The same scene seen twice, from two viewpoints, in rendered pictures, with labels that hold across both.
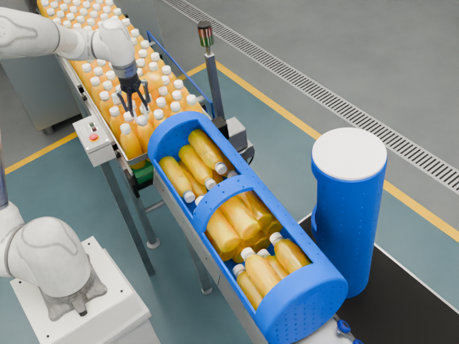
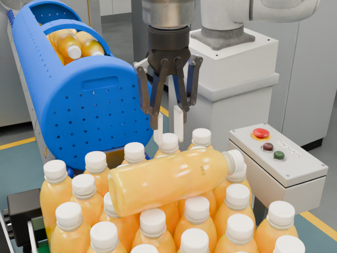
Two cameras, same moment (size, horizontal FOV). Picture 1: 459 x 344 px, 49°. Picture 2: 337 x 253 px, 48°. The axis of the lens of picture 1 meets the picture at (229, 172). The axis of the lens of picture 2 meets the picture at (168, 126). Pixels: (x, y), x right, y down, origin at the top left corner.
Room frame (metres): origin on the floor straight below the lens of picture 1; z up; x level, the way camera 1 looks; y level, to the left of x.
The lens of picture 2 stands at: (2.29, 0.29, 1.51)
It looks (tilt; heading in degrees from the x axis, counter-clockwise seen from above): 28 degrees down; 178
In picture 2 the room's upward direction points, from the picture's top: straight up
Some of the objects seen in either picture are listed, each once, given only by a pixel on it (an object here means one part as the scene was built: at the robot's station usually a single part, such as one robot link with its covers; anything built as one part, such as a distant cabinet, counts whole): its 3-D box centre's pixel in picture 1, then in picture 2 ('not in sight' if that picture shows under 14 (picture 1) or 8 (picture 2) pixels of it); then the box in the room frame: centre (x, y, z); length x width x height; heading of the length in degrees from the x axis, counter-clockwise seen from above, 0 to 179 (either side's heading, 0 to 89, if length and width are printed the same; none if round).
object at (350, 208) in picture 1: (343, 222); not in sight; (1.32, -0.46, 0.59); 0.28 x 0.28 x 0.88
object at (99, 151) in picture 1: (93, 140); (272, 166); (1.63, 0.54, 1.05); 0.20 x 0.10 x 0.10; 22
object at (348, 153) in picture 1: (348, 152); not in sight; (1.32, -0.46, 1.03); 0.28 x 0.28 x 0.01
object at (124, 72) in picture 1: (124, 66); (168, 7); (1.62, 0.32, 1.38); 0.09 x 0.09 x 0.06
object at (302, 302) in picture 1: (234, 213); (68, 65); (1.08, 0.01, 1.09); 0.88 x 0.28 x 0.28; 22
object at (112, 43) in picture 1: (113, 41); not in sight; (1.63, 0.33, 1.49); 0.13 x 0.11 x 0.16; 72
